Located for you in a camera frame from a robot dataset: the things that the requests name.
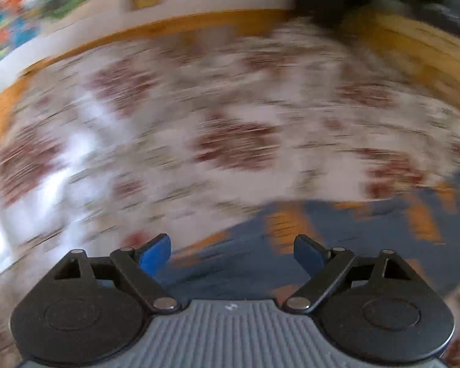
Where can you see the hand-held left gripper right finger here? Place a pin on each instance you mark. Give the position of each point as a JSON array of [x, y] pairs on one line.
[[308, 253]]

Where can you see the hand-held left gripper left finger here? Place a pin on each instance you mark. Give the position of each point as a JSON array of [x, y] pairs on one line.
[[155, 253]]

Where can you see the blue pants with orange cars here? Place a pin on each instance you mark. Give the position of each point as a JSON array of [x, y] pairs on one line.
[[349, 234]]

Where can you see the floral printed blanket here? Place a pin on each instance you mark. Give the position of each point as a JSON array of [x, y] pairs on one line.
[[176, 103]]

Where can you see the wooden bed frame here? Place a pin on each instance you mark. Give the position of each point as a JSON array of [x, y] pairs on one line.
[[214, 23]]

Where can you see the orange-haired figure wall poster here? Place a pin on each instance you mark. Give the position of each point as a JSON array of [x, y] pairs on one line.
[[11, 27]]

